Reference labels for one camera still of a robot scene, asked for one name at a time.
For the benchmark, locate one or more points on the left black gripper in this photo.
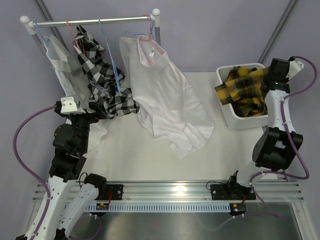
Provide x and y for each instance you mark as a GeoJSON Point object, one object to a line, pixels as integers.
{"type": "Point", "coordinates": [93, 119]}

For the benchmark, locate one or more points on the blue hanger of yellow shirt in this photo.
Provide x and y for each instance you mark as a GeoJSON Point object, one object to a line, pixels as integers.
{"type": "Point", "coordinates": [110, 55]}

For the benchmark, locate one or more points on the light blue wire hanger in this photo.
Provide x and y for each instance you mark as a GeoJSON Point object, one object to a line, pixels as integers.
{"type": "Point", "coordinates": [140, 33]}

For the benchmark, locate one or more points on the yellow black plaid shirt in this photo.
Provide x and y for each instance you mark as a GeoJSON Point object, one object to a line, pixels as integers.
{"type": "Point", "coordinates": [242, 90]}

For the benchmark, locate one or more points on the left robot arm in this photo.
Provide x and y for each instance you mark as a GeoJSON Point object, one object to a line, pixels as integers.
{"type": "Point", "coordinates": [55, 220]}

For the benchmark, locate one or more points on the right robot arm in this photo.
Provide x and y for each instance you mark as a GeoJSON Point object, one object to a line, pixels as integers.
{"type": "Point", "coordinates": [277, 147]}

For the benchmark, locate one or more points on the black white checkered shirt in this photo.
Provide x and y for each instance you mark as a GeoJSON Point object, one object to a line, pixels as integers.
{"type": "Point", "coordinates": [104, 80]}

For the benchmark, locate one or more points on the white shirt on blue hanger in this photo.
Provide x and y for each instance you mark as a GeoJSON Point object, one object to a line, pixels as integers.
{"type": "Point", "coordinates": [74, 83]}

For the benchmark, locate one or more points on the pink hanger of checkered shirt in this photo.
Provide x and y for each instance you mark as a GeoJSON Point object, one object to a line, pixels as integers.
{"type": "Point", "coordinates": [70, 30]}

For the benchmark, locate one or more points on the white shirt on pink hanger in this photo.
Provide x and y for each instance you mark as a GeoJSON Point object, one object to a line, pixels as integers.
{"type": "Point", "coordinates": [169, 107]}

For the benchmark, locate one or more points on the pink hanger of white shirt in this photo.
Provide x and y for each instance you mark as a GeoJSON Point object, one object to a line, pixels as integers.
{"type": "Point", "coordinates": [150, 32]}

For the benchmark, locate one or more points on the blue hanger far left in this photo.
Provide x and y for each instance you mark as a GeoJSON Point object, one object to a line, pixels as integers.
{"type": "Point", "coordinates": [41, 31]}

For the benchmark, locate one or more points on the metal clothes rack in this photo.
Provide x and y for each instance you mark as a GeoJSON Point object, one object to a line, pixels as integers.
{"type": "Point", "coordinates": [30, 26]}

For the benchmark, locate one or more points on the white plastic basket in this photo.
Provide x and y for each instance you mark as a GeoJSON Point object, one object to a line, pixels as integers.
{"type": "Point", "coordinates": [233, 121]}

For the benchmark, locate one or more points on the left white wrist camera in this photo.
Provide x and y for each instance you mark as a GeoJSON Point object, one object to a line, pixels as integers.
{"type": "Point", "coordinates": [70, 105]}

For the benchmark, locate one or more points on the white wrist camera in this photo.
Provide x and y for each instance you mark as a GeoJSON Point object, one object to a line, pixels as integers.
{"type": "Point", "coordinates": [295, 66]}
{"type": "Point", "coordinates": [70, 105]}

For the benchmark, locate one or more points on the white slotted cable duct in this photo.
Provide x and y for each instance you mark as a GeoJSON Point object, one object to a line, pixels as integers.
{"type": "Point", "coordinates": [170, 207]}

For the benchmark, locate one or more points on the aluminium mounting rail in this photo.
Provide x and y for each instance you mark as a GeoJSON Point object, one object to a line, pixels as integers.
{"type": "Point", "coordinates": [270, 190]}

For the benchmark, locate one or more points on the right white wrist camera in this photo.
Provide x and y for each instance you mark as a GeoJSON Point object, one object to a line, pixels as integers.
{"type": "Point", "coordinates": [295, 66]}

